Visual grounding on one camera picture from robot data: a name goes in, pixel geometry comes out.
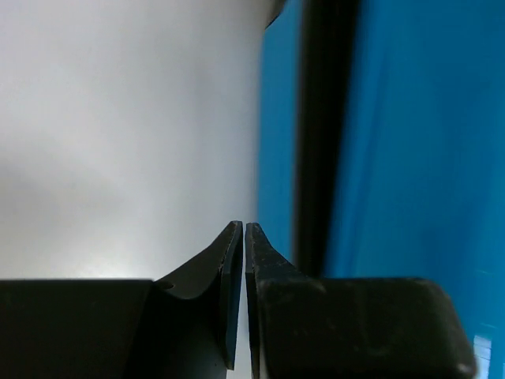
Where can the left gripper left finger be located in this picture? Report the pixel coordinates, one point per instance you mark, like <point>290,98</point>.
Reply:
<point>183,325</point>

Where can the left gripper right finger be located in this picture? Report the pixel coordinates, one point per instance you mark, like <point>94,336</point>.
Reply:
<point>301,327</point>

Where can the blue kids suitcase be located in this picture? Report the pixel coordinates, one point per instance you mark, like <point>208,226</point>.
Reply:
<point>382,149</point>

